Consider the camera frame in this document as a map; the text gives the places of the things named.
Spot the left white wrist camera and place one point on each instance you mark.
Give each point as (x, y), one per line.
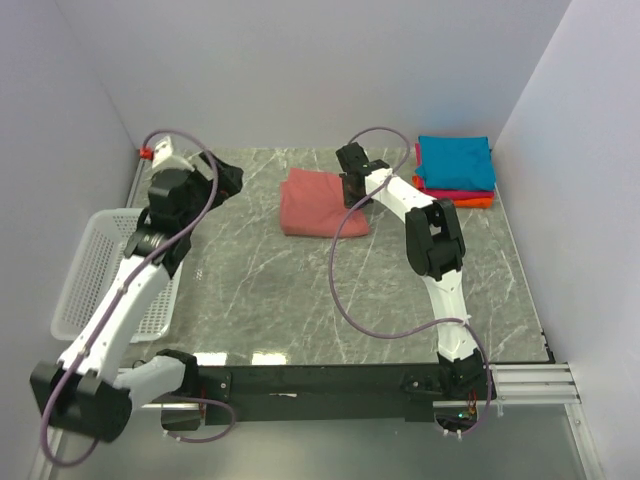
(163, 156)

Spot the folded magenta t shirt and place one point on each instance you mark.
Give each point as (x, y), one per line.
(450, 192)

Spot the folded orange t shirt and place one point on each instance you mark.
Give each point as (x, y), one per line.
(470, 202)

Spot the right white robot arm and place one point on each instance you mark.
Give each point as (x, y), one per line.
(434, 245)

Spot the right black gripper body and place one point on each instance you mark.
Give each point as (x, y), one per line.
(350, 198)

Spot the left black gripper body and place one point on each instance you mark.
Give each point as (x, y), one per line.
(201, 190)

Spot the aluminium frame rail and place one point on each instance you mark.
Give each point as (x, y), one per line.
(534, 384)

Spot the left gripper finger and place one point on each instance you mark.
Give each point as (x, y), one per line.
(205, 167)
(230, 182)

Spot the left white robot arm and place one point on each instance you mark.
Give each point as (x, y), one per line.
(84, 391)

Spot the black base beam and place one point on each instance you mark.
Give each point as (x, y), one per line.
(338, 392)

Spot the white plastic basket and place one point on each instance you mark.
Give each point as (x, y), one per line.
(94, 269)

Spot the folded blue t shirt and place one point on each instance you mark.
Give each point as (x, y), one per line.
(456, 163)

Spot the salmon pink t shirt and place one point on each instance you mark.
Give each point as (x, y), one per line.
(311, 204)

